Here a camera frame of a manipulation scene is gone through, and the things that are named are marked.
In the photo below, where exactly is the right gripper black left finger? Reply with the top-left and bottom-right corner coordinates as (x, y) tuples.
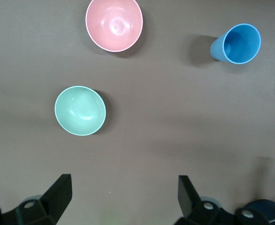
(0, 173), (72, 225)

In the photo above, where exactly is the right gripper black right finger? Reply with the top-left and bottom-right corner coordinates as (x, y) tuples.
(175, 175), (269, 225)

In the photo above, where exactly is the green plastic bowl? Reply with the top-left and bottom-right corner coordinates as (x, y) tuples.
(54, 85), (107, 136)

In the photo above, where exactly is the pink plastic bowl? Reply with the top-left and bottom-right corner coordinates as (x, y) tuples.
(85, 0), (144, 53)

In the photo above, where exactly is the dark blue round part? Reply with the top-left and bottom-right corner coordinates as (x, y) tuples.
(245, 199), (275, 225)

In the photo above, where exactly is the blue ribbed plastic cup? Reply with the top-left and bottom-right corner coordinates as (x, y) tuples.
(210, 23), (262, 65)

